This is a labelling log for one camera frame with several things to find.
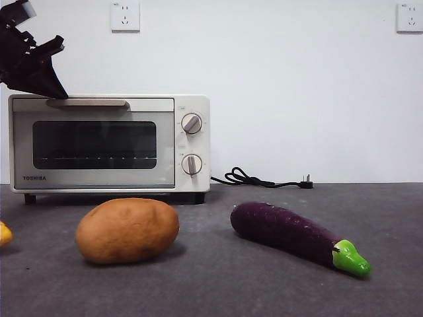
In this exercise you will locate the white toaster oven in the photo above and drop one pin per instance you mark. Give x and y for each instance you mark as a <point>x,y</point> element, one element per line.
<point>195,145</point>

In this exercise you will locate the purple eggplant with green stem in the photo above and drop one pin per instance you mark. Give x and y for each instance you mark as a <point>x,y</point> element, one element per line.
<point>284,231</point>

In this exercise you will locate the brown potato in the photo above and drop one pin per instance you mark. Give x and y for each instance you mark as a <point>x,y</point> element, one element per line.
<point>127,231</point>

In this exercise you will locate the beige round oven knob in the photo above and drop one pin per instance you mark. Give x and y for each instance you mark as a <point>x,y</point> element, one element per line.
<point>191,164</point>
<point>191,123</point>

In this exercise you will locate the pale grey left wrist camera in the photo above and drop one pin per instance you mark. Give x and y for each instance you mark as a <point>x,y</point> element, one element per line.
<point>29,9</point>

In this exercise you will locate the yellow fruit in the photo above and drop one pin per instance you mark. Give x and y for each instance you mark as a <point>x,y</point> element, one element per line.
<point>4,235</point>

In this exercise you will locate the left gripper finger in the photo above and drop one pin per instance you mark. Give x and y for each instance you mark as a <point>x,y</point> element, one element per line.
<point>29,81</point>
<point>53,69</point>

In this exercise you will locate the white wall socket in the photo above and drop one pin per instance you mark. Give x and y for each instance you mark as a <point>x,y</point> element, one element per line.
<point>125,18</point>
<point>410,18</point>

